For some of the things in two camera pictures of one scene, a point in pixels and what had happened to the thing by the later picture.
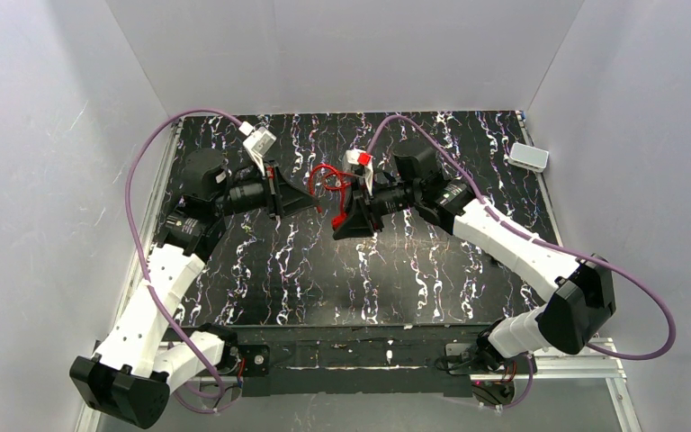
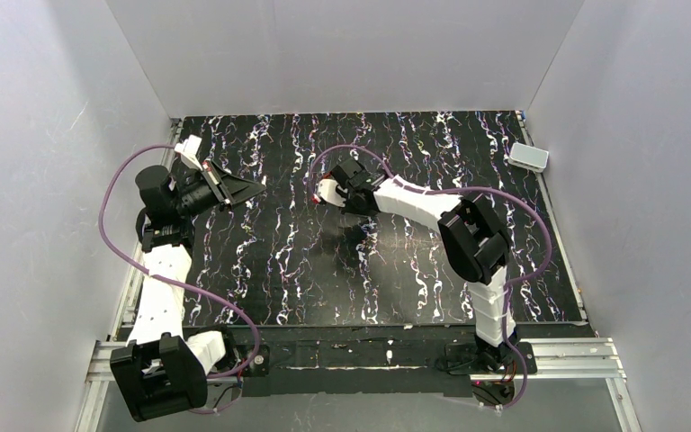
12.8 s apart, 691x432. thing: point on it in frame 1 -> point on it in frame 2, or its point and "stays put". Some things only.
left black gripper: [272, 192] -> [220, 185]
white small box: [529, 157] stays put
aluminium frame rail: [141, 246] stays put
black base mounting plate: [351, 359] stays put
